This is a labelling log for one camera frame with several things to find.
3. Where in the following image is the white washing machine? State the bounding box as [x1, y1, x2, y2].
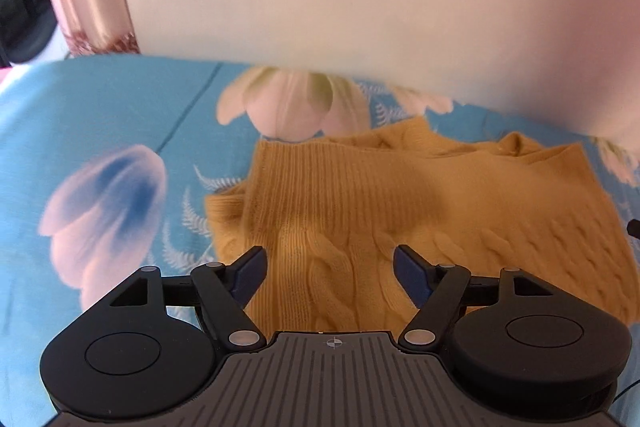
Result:
[1, 0, 70, 68]

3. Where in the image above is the blue floral bed sheet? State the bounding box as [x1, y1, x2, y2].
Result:
[0, 54, 640, 427]

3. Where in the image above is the mustard cable-knit cardigan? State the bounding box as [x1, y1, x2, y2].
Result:
[205, 118, 639, 334]

